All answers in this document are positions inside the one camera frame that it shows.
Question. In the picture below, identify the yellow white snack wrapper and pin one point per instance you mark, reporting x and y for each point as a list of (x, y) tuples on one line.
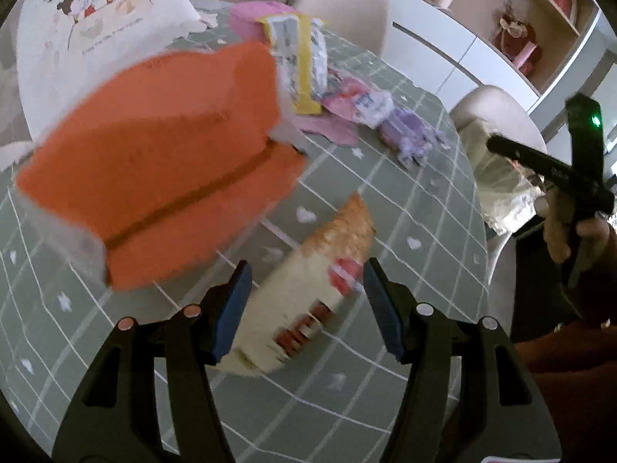
[(298, 46)]

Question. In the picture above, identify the pink jelly lid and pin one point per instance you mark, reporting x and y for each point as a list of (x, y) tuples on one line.
[(335, 129)]

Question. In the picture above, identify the orange cardboard box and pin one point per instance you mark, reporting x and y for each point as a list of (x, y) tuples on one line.
[(163, 165)]

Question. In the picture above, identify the green checked tablecloth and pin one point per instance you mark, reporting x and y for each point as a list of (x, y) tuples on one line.
[(92, 374)]

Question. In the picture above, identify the pink white snack wrapper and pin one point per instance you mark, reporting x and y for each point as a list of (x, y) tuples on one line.
[(353, 100)]

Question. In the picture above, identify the white cabinet counter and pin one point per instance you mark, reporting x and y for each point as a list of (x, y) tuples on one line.
[(443, 57)]

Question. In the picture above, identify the beige chair middle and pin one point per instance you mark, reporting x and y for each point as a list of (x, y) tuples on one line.
[(363, 23)]

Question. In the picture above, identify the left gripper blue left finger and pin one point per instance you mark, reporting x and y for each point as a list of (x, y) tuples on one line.
[(231, 300)]

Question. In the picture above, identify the beige chair with bag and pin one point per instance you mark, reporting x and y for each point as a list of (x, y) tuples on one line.
[(490, 124)]

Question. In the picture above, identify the purple toy carriage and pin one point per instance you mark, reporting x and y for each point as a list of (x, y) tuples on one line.
[(411, 139)]

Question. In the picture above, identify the orange yellow noodle packet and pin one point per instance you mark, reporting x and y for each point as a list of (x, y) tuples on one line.
[(303, 293)]

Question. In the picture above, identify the red gift bouquet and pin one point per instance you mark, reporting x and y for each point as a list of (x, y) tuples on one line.
[(516, 40)]

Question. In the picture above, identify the person right hand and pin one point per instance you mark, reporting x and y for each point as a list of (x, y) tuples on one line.
[(596, 236)]

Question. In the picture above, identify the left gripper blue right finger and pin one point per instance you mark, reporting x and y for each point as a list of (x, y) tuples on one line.
[(389, 303)]

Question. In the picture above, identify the pink plastic bag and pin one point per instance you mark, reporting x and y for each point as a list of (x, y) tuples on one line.
[(245, 19)]

